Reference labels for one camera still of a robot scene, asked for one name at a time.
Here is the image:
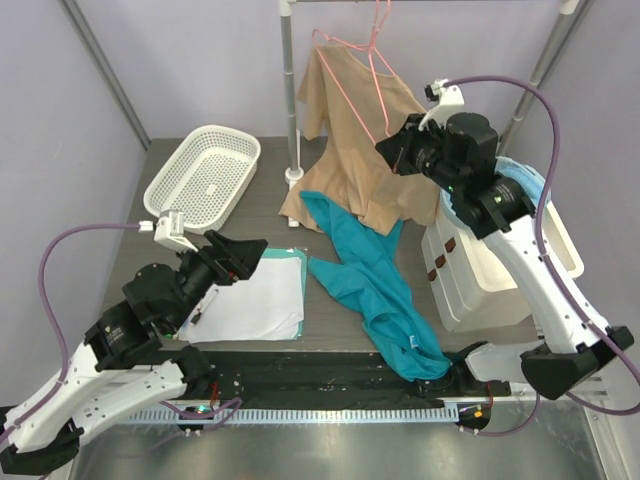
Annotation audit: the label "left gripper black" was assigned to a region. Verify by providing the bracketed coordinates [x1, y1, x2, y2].
[168, 229, 269, 331]

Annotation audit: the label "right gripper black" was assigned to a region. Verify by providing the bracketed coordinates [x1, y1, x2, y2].
[377, 114, 463, 195]

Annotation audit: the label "beige t shirt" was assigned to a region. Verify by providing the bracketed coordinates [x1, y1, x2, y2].
[280, 45, 439, 235]

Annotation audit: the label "pink wire hanger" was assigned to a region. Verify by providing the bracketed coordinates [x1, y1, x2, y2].
[366, 0, 396, 135]
[310, 28, 379, 146]

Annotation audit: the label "teal t shirt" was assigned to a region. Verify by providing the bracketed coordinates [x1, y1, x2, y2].
[301, 191, 452, 382]

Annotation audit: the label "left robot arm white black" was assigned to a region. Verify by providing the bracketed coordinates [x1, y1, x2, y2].
[1, 222, 268, 476]

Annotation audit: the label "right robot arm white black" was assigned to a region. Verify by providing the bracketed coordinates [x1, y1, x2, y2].
[375, 113, 634, 400]

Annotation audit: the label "white paper sheets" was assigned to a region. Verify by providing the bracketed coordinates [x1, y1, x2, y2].
[178, 249, 306, 343]

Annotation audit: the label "white perforated plastic basket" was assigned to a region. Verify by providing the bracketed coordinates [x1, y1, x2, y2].
[143, 125, 261, 235]

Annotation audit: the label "clothes rack metal pole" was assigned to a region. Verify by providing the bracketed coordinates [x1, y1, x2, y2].
[277, 0, 306, 229]

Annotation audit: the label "light blue headphones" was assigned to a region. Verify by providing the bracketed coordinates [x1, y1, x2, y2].
[438, 156, 546, 229]

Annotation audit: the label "white drawer storage box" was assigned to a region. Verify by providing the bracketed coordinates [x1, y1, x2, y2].
[421, 192, 584, 332]

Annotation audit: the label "right rack metal pole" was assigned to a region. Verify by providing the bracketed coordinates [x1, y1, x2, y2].
[498, 0, 593, 155]

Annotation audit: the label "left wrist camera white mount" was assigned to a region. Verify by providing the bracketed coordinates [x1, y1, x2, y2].
[154, 210, 198, 253]

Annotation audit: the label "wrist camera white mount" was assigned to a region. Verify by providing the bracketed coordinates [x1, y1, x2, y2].
[154, 210, 198, 253]
[425, 79, 465, 124]

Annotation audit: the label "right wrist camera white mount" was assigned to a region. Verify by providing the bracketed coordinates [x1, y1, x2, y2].
[425, 79, 465, 124]

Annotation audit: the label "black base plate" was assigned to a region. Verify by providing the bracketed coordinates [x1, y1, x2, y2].
[181, 351, 511, 410]

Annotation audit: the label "white slotted cable duct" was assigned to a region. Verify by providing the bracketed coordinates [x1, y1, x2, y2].
[123, 403, 459, 425]

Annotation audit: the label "left frame metal post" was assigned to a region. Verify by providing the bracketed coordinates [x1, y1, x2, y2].
[58, 0, 151, 151]

